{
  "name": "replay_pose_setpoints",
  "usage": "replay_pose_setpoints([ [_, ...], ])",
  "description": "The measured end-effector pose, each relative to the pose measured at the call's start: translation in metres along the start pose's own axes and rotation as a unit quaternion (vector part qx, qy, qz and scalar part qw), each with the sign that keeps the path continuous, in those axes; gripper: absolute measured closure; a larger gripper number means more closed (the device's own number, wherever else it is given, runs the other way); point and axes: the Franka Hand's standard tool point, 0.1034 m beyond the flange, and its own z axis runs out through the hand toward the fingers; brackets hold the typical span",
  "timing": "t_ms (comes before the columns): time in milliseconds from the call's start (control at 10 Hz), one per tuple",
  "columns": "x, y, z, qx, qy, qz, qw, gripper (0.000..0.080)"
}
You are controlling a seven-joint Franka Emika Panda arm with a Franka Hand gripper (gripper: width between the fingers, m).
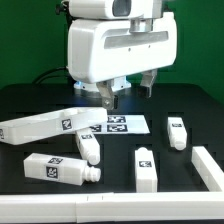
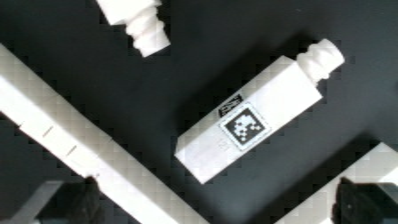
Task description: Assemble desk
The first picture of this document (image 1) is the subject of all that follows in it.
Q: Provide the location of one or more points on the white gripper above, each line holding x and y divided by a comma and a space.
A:
104, 50

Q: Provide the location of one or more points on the white desk top tray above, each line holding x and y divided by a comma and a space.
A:
45, 125

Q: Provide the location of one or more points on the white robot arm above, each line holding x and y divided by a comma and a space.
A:
111, 39

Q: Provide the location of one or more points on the white marker sheet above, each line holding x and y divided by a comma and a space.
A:
122, 124

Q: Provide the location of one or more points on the white right fence bar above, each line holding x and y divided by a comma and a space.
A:
209, 171

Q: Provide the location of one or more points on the white fence bar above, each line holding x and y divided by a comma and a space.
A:
209, 171
105, 207

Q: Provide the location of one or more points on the white front fence bar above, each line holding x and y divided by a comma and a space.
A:
105, 207

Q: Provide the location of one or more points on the black camera on stand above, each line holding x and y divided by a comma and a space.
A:
62, 7

